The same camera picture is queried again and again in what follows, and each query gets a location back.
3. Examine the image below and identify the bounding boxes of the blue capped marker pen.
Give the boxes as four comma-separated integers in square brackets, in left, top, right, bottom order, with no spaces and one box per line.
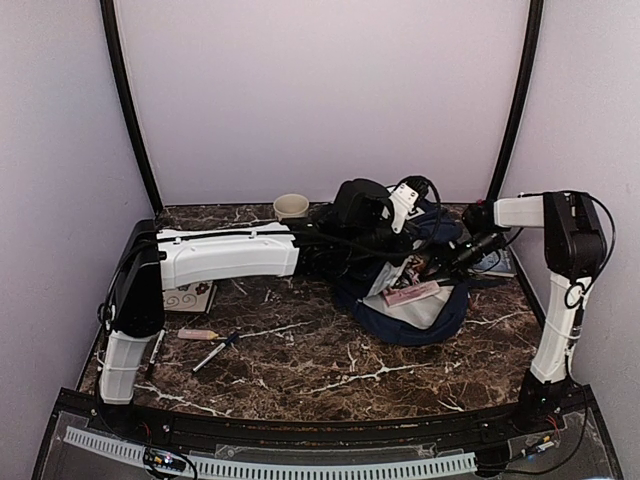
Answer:
[192,332,240,373]

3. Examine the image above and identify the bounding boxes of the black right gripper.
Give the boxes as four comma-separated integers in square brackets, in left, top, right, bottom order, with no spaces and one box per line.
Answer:
[421,232,504,287]

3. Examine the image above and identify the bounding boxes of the cream seashell mug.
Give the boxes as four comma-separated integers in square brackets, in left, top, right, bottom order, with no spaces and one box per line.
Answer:
[272,193,310,222]

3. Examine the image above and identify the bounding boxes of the black front table rail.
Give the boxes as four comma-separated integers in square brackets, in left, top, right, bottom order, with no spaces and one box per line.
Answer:
[108,405,523,448]

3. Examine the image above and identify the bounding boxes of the dark blue hardcover book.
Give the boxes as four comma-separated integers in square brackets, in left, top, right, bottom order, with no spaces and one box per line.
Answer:
[470,249,516,278]

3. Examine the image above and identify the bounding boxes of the black frame post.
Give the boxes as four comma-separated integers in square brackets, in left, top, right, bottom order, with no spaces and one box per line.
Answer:
[99,0,164,216]
[486,0,545,200]

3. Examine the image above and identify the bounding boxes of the black right frame post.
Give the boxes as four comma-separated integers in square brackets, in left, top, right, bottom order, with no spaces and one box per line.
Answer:
[486,0,545,200]

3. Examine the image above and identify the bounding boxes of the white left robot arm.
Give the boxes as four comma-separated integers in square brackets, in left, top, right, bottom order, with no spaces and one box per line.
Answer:
[96,175,442,436]

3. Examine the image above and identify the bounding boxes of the pink Taming of Shrew book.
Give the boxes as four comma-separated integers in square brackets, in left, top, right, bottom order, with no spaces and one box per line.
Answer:
[382,256,440,307]

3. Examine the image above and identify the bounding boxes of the pink crayon shaped eraser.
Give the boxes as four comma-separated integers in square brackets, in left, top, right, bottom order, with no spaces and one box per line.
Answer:
[177,329,219,341]

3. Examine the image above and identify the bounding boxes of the black marker pen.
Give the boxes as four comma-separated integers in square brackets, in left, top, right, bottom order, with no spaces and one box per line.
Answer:
[144,329,166,379]

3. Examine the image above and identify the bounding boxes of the navy blue student backpack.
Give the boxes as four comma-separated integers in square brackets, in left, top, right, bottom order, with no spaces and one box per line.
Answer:
[332,199,474,346]

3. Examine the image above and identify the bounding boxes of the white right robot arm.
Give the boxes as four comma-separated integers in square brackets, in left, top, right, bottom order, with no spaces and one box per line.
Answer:
[432,190,615,434]

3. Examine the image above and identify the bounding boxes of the black left frame post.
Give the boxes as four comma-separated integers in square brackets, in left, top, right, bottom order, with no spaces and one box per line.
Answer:
[99,0,164,216]

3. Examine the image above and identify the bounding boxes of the white cable duct strip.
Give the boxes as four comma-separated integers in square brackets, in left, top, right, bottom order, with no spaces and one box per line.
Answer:
[62,427,477,479]

